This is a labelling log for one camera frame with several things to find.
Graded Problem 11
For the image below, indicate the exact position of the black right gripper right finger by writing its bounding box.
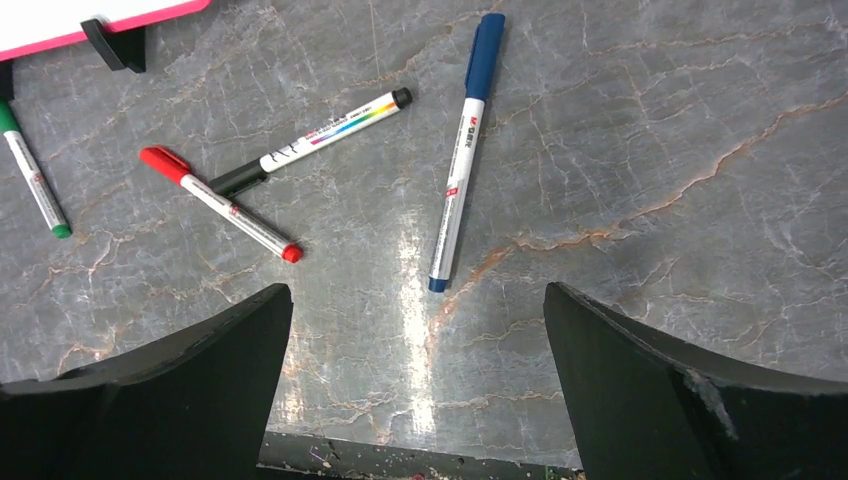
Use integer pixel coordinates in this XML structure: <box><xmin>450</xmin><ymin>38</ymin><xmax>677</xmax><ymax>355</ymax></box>
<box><xmin>543</xmin><ymin>283</ymin><xmax>847</xmax><ymax>479</ymax></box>

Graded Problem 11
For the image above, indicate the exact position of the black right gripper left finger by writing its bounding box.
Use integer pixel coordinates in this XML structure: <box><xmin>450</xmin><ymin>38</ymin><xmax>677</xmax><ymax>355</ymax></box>
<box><xmin>1</xmin><ymin>283</ymin><xmax>293</xmax><ymax>479</ymax></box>

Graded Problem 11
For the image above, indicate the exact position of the blue whiteboard marker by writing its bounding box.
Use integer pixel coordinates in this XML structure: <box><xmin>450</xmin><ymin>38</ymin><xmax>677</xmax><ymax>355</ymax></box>
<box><xmin>428</xmin><ymin>13</ymin><xmax>506</xmax><ymax>293</ymax></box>

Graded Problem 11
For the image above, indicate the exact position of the pink framed whiteboard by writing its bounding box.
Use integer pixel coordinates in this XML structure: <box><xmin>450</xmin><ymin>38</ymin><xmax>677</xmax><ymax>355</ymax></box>
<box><xmin>1</xmin><ymin>0</ymin><xmax>211</xmax><ymax>61</ymax></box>

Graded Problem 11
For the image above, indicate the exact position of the red whiteboard marker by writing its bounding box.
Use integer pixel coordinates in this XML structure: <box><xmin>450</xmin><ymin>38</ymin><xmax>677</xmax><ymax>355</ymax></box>
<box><xmin>139</xmin><ymin>146</ymin><xmax>304</xmax><ymax>264</ymax></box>

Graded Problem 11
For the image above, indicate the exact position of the green whiteboard marker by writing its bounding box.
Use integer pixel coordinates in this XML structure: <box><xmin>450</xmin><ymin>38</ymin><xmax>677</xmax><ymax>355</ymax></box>
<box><xmin>1</xmin><ymin>99</ymin><xmax>72</xmax><ymax>239</ymax></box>

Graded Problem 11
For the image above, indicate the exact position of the right black whiteboard foot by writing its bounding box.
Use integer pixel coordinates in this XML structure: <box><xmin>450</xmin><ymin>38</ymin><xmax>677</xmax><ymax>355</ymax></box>
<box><xmin>80</xmin><ymin>19</ymin><xmax>146</xmax><ymax>74</ymax></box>

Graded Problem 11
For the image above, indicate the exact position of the black rainbow marker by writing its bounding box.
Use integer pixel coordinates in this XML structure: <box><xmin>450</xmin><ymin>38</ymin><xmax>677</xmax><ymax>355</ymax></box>
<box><xmin>209</xmin><ymin>87</ymin><xmax>413</xmax><ymax>197</ymax></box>

